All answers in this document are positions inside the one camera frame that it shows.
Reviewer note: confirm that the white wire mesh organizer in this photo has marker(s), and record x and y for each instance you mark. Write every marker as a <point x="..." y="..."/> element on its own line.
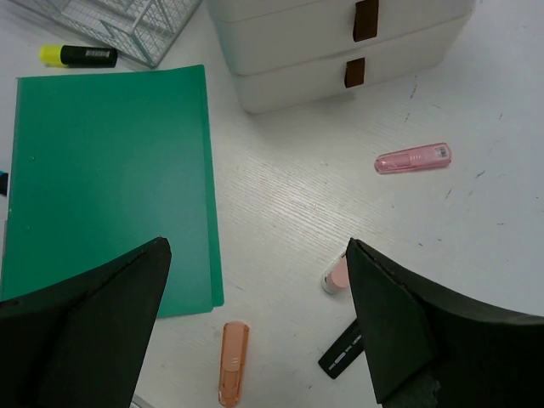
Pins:
<point x="141" y="30"/>

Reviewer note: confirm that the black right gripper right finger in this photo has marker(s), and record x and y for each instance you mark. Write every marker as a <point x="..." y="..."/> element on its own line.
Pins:
<point x="429" y="346"/>

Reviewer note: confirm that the pink highlighter marker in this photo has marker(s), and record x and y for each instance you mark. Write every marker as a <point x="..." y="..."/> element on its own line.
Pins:
<point x="343" y="352"/>

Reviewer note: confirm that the yellow highlighter marker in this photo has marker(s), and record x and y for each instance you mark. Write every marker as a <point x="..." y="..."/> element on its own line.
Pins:
<point x="78" y="56"/>

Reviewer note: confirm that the white drawer cabinet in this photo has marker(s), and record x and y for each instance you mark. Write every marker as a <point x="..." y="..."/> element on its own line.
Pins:
<point x="283" y="53"/>

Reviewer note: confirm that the green plastic folder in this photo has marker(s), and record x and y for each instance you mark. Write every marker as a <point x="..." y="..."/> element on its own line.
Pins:
<point x="103" y="163"/>

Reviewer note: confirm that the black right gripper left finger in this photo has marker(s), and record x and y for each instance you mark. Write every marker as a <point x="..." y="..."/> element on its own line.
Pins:
<point x="82" y="342"/>

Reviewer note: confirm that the pink correction tape dispenser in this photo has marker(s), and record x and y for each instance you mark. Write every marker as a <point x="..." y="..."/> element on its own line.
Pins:
<point x="336" y="279"/>

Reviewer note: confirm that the orange transparent lead case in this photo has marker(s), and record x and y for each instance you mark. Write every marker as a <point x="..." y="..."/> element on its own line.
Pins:
<point x="232" y="362"/>

